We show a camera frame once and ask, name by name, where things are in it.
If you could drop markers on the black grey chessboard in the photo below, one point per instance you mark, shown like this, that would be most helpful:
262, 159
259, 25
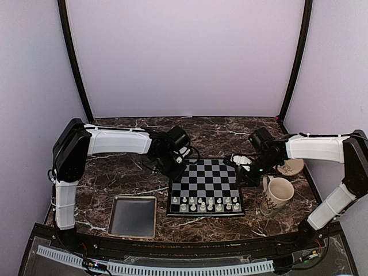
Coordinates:
205, 178

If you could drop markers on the cream floral mug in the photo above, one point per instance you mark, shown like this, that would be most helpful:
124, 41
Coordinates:
277, 192

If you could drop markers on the black frame post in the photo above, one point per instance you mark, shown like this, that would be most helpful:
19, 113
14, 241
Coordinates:
63, 14
306, 18

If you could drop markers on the white king chess piece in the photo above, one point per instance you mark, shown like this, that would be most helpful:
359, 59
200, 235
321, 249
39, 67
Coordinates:
210, 206

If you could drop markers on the metal tray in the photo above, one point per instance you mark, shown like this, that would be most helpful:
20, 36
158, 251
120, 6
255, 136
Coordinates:
133, 217

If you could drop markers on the black right frame post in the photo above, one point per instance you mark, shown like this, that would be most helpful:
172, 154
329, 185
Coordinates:
306, 18

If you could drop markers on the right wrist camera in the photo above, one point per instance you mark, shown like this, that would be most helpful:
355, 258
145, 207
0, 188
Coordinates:
237, 160

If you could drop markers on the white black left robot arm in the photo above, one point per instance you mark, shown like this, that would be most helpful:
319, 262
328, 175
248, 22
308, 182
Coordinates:
167, 150

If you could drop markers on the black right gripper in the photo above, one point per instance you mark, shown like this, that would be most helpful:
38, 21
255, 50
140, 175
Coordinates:
244, 175

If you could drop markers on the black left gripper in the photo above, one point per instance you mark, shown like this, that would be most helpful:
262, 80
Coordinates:
177, 173

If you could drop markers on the round wooden bird coaster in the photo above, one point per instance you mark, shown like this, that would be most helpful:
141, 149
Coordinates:
290, 167

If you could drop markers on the black left frame post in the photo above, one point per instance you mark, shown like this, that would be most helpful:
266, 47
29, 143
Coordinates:
63, 14

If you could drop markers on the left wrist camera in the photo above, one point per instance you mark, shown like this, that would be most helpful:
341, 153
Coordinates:
180, 157

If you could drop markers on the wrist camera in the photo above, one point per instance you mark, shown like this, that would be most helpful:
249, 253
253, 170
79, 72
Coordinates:
237, 160
180, 157

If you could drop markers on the white slotted cable duct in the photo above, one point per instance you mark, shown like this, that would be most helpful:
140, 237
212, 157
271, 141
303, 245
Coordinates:
151, 266

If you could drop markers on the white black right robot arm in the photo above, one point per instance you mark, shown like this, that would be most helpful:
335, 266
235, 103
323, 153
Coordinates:
340, 159

